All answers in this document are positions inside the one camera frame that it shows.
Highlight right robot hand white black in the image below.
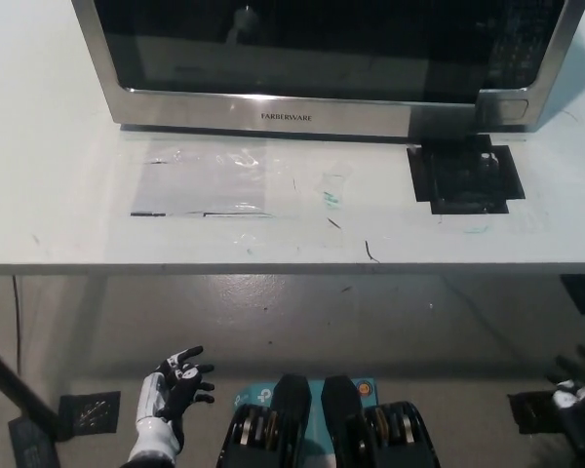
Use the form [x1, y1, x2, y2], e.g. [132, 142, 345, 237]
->
[547, 343, 585, 431]

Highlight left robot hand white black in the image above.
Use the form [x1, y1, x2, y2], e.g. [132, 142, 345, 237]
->
[140, 345, 215, 423]

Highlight robot body black teal blocks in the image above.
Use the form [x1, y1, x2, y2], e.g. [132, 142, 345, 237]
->
[216, 372, 443, 468]

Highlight stainless steel Farberware microwave body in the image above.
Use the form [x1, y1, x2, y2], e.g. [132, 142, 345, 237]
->
[472, 0, 582, 134]

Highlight black square floor mat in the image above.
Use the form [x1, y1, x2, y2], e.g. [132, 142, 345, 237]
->
[7, 413, 60, 468]
[58, 390, 123, 438]
[508, 389, 574, 436]

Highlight black tape patch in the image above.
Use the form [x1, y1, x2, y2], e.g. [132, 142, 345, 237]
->
[407, 135, 527, 215]

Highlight small clear tape piece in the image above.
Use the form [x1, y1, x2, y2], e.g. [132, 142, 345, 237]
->
[316, 165, 355, 209]

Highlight thin black cable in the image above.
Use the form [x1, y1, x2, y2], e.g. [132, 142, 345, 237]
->
[11, 275, 23, 372]

